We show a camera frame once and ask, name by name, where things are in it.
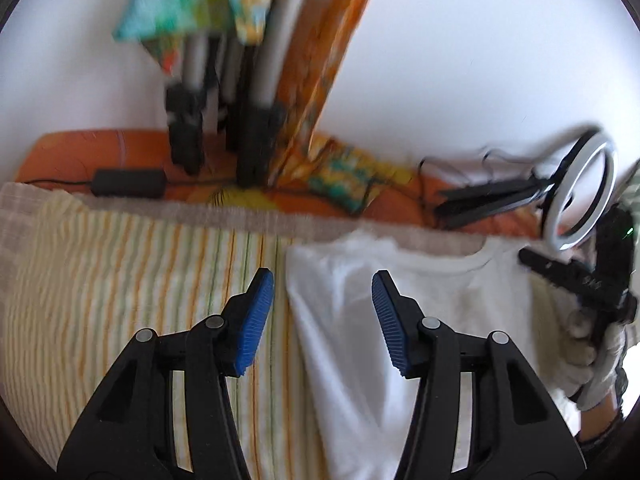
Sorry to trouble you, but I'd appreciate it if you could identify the colourful braided fabric toy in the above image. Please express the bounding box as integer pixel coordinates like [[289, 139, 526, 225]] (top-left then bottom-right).
[[113, 0, 272, 75]]

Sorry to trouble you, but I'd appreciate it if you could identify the right hand in white glove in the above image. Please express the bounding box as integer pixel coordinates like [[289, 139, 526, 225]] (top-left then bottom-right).
[[551, 286, 626, 412]]

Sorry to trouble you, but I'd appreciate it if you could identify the green white striped pillow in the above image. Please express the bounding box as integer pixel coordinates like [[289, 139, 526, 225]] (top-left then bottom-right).
[[620, 162, 640, 219]]

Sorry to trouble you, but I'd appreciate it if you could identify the black power adapter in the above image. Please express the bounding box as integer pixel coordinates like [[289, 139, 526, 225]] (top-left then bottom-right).
[[90, 169, 167, 200]]

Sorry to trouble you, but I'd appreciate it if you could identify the white t-shirt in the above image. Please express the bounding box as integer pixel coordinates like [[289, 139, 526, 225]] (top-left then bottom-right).
[[285, 232, 586, 479]]

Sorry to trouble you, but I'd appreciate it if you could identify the yellow striped bed sheet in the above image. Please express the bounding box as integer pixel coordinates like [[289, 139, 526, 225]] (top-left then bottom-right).
[[1, 184, 329, 479]]

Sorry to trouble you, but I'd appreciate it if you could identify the black ring light tripod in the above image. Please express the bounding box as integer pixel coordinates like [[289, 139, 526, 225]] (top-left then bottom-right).
[[433, 176, 553, 230]]

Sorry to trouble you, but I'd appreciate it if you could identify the right forearm in black sleeve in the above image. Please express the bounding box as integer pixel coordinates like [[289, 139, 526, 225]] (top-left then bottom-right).
[[577, 389, 624, 455]]

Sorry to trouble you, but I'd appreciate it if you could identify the white ring light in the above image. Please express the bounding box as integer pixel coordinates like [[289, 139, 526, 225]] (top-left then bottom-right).
[[541, 129, 616, 252]]

